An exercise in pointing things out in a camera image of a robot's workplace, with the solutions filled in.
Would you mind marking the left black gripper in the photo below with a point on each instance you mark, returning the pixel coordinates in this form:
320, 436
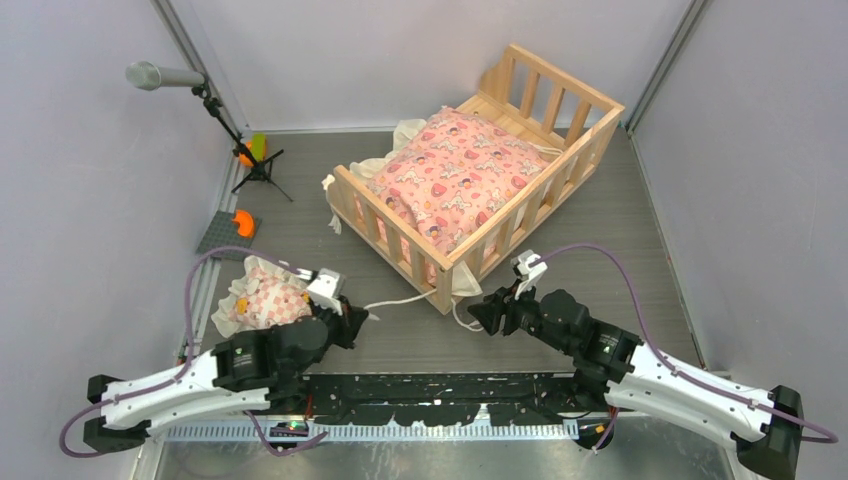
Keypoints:
350, 322

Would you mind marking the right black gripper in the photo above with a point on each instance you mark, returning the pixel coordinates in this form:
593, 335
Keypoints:
500, 302

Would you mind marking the pink printed cushion with ties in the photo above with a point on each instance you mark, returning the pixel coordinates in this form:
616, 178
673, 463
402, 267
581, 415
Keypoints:
453, 198

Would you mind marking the wooden slatted pet bed frame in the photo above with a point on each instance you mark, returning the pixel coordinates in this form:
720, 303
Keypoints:
540, 102

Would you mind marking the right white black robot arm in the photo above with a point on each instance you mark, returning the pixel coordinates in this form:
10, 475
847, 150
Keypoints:
616, 369

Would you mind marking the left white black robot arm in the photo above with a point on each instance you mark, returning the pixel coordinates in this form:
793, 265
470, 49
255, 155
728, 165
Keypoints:
256, 371

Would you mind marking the small checkered ruffled pillow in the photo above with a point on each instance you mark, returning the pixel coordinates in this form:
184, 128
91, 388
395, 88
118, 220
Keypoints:
265, 295

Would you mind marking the orange curved toy piece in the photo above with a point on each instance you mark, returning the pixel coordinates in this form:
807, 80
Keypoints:
245, 223

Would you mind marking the grey building plate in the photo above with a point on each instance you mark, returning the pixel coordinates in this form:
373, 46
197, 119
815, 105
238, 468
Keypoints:
221, 232

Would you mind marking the orange green toy ball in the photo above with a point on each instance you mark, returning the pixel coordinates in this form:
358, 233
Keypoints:
257, 146

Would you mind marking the silver microphone on tripod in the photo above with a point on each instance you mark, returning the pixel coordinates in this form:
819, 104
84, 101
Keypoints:
147, 76

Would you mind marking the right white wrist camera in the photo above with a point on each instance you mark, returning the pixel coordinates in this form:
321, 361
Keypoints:
529, 268

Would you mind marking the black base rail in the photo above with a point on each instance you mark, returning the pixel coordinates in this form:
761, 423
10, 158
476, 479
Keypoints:
442, 400

